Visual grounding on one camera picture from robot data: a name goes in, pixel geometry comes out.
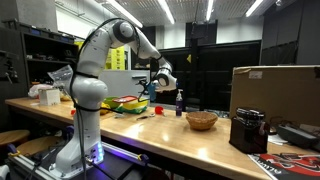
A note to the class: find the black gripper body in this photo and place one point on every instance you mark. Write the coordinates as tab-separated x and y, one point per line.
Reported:
148	90

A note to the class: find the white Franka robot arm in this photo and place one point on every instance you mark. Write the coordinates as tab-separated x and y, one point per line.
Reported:
88	90

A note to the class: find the yellow lunchbox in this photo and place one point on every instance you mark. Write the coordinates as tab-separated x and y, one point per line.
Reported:
136	105

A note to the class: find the green wet wipes pack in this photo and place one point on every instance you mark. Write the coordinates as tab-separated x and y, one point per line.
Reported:
133	111

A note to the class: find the red measuring cup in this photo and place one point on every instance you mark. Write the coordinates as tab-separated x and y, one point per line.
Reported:
159	110

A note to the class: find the white whiteboard panel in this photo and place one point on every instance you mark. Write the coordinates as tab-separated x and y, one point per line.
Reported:
116	81

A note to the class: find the small white plastic tool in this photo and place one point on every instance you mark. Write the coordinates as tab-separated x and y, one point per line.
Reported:
120	116

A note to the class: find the green plastic bowl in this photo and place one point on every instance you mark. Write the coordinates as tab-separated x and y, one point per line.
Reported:
110	102

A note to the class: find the purple hand sanitizer bottle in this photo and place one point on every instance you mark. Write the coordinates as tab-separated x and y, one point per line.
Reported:
179	105

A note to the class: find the yellow storage drawer rack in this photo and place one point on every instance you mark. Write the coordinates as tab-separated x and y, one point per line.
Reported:
116	58

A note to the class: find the yellow knitted cloth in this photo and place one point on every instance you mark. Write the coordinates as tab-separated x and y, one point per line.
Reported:
104	108

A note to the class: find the yellow triangular tag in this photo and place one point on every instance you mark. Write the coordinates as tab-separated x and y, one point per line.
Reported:
189	59

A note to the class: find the blue bar clamp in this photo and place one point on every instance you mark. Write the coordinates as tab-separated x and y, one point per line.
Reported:
12	150
143	159

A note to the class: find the wicker basket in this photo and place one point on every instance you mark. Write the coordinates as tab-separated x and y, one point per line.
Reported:
201	120

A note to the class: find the small red object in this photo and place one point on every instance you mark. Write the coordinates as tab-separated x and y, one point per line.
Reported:
72	112

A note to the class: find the clear plastic bag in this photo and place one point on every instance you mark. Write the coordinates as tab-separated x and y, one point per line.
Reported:
60	78

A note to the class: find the white cardboard box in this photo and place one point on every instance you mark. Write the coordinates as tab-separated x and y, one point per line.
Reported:
49	97

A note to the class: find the dark shelving unit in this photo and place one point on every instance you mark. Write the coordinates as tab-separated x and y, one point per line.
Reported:
43	50

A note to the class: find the white plastic bag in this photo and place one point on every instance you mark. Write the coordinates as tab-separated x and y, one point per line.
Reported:
36	90

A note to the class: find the round wooden stool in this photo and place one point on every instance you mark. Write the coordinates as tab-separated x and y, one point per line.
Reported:
36	145
13	136

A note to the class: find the large cardboard box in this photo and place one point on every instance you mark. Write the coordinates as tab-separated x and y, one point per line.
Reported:
280	93

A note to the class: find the black electronic device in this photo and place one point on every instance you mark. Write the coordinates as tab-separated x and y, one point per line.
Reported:
295	135

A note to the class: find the red black magazine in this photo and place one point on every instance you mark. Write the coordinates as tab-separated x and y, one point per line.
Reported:
293	166

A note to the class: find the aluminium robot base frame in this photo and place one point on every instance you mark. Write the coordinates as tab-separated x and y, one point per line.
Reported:
113	160

